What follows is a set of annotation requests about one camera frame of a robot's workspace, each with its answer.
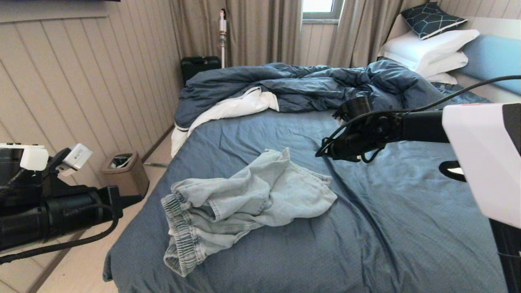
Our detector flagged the light blue denim shorts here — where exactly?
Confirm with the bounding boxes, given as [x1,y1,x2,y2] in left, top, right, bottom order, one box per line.
[161,147,338,278]

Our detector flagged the beige trash bin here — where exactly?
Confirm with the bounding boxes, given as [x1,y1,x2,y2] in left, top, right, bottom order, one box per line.
[101,151,150,200]

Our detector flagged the dark blue white-lined duvet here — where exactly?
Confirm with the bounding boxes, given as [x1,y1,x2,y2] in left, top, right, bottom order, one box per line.
[171,60,461,158]

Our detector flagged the small white pillow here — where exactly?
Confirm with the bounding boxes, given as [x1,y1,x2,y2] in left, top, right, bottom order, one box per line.
[425,72,458,85]

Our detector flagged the narrow beige curtain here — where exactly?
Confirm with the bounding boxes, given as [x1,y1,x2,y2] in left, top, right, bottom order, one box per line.
[328,0,403,68]

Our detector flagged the large white pillow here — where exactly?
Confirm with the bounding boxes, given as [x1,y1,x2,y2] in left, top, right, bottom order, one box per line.
[381,28,481,72]

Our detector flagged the medium white pillow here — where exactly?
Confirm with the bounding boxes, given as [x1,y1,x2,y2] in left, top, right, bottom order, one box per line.
[415,51,468,78]

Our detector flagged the bed with blue sheet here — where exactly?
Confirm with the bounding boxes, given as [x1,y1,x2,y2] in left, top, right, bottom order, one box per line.
[103,83,521,293]

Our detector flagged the dark geometric patterned cushion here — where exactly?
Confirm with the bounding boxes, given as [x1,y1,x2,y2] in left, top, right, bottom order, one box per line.
[401,1,468,40]

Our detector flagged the wide beige curtain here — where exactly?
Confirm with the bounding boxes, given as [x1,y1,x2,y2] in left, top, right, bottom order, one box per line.
[169,0,302,68]

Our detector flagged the black hard suitcase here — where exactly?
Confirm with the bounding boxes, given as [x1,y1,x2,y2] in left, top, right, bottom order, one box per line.
[180,56,222,85]

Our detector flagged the light blue headboard pad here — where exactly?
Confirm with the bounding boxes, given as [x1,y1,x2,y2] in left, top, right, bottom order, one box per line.
[460,34,521,96]

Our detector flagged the beige bed headboard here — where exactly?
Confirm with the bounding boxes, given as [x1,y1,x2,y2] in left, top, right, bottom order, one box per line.
[387,15,521,107]

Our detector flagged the white stick vacuum cleaner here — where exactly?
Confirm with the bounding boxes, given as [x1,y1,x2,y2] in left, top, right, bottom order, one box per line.
[219,8,227,68]

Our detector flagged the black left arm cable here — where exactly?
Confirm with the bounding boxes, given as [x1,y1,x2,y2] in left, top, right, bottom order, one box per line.
[0,203,119,264]

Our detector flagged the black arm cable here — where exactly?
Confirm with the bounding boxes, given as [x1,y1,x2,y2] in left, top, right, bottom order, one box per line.
[0,203,119,264]
[407,75,521,112]

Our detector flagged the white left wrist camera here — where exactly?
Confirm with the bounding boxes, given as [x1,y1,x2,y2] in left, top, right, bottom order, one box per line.
[61,143,93,176]

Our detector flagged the window with grey frame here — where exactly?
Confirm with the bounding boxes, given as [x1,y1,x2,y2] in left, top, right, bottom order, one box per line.
[302,0,344,20]

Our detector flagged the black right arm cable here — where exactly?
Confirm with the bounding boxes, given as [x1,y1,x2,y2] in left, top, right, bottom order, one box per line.
[407,75,521,112]

